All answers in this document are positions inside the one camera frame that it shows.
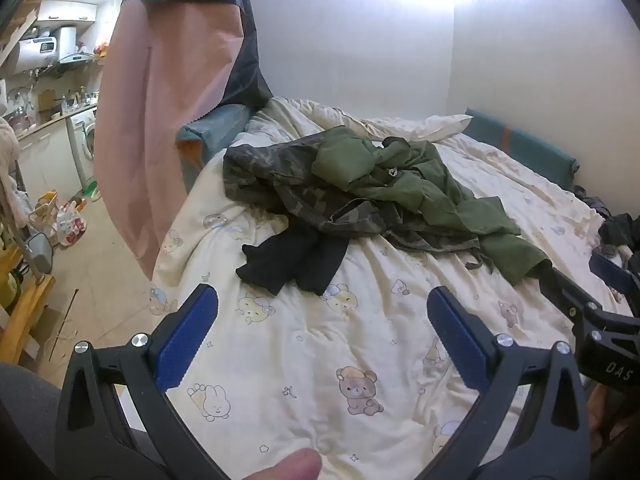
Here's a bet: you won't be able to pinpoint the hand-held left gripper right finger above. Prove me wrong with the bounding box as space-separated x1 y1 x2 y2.
415 285 593 480

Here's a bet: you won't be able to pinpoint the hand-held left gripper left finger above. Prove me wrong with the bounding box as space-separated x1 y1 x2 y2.
54 282 236 480

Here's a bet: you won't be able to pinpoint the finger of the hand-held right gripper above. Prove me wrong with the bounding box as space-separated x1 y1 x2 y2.
534 266 606 328
589 253 640 302

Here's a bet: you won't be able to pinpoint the green pants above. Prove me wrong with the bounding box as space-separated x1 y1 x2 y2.
312 125 553 288

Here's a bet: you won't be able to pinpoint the camouflage pants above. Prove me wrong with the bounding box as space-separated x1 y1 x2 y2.
222 132 496 271

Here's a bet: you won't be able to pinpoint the person's left hand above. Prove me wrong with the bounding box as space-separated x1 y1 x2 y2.
235 447 323 480

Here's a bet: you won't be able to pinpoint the dark clothes pile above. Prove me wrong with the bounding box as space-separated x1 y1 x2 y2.
572 185 640 261

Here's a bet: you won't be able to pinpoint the thin dark rod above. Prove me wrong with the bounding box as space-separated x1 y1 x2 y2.
47 287 81 363

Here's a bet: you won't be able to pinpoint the cream printed quilt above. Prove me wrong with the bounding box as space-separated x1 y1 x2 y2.
150 95 626 480

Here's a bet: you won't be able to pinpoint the black garment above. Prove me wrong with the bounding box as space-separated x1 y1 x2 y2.
236 230 351 297

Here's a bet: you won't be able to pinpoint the printed plastic bag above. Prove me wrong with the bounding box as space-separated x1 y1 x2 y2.
55 200 88 247

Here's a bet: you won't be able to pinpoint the yellow wooden chair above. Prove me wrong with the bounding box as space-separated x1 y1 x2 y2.
0 247 56 366

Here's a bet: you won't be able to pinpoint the dark grey rounded object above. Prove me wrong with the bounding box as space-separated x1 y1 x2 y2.
25 232 55 276

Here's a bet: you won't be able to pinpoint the person's grey trouser leg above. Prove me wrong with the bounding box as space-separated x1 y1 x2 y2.
0 362 166 480

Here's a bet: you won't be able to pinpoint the white pillow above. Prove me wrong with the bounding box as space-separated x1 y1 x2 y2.
360 112 475 143

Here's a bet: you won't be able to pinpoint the white washing machine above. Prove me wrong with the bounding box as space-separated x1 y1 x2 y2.
65 107 99 191

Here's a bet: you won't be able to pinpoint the pink curtain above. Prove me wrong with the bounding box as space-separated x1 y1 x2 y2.
95 0 246 281

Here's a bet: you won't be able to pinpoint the kitchen counter cabinet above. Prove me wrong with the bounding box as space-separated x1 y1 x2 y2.
15 110 81 206

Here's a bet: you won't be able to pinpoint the cream hanging garment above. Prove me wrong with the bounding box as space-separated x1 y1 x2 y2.
0 115 28 231

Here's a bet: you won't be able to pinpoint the range hood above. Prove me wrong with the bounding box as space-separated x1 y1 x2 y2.
57 50 98 66

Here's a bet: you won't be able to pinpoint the white water heater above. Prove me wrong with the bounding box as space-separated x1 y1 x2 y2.
17 25 78 71

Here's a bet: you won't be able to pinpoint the teal padded bed rail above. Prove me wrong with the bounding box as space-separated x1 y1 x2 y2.
464 107 581 191
176 104 253 196

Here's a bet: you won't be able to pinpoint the white wall cabinet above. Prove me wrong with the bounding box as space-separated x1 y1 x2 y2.
37 0 123 23

